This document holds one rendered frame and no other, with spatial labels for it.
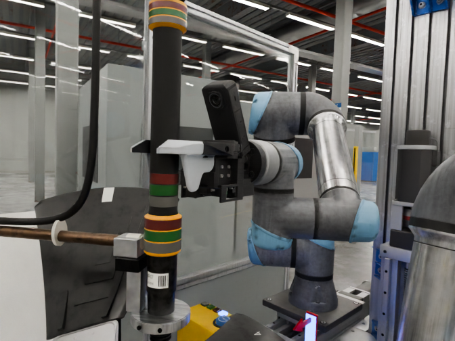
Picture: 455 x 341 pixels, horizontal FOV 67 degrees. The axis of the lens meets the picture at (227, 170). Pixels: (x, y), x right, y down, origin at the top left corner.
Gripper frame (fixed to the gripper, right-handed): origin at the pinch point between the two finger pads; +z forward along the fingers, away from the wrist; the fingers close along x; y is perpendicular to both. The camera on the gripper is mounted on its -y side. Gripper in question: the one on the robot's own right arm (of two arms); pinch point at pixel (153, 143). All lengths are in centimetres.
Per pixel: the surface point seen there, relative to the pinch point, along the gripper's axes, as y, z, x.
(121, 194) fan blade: 8.1, -9.4, 17.4
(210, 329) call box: 43, -37, 19
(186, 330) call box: 46, -38, 27
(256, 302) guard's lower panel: 72, -117, 51
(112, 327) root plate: 22.1, 1.4, 4.9
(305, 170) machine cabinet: 20, -423, 153
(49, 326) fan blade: 23.3, 4.7, 12.9
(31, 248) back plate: 20.0, -5.0, 38.0
